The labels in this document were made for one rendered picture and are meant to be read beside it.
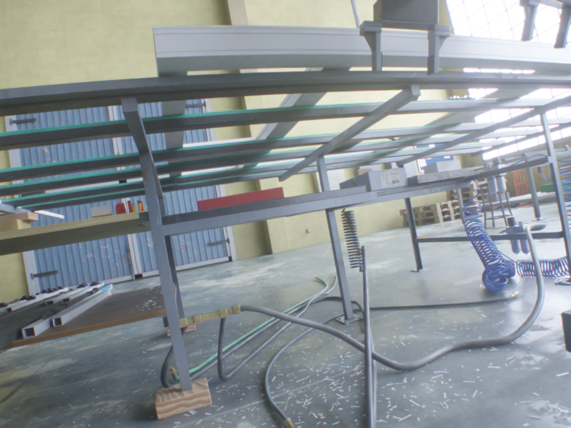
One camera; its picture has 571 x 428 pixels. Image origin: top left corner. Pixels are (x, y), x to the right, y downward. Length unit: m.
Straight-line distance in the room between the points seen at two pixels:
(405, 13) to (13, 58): 8.43
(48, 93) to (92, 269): 6.66
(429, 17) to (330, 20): 9.18
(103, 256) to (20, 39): 4.76
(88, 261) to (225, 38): 6.82
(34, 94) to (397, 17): 0.75
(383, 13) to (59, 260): 7.21
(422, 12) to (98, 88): 0.70
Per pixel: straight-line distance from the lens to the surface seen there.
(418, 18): 0.85
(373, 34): 0.81
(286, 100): 1.22
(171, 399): 1.13
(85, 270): 7.42
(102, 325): 1.18
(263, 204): 1.13
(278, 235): 7.16
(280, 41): 0.83
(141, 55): 8.40
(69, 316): 1.40
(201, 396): 1.13
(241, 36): 0.81
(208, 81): 0.81
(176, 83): 0.80
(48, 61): 8.64
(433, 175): 1.91
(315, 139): 1.50
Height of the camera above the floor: 0.48
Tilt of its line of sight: 1 degrees up
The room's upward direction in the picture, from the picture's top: 10 degrees counter-clockwise
